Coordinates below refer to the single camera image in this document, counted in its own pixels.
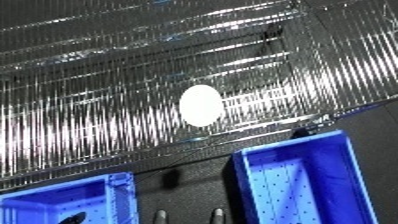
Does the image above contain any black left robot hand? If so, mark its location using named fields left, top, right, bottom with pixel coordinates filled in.
left=56, top=211, right=89, bottom=224

